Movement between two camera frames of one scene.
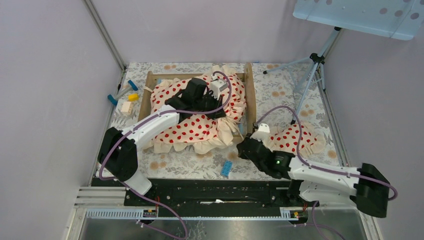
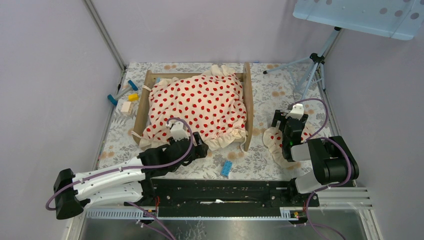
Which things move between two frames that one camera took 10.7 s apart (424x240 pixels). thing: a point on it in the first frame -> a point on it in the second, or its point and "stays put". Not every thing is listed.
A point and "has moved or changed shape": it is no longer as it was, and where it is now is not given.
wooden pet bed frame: x=152 y=78 stays put
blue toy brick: x=227 y=168 stays put
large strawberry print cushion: x=203 y=134 has moved or changed shape
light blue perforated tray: x=398 y=19 stays put
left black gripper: x=216 y=104 -> x=201 y=151
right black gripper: x=240 y=153 -> x=280 y=116
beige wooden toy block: x=126 y=108 stays put
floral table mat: x=282 y=93 stays put
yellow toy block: x=133 y=97 stays put
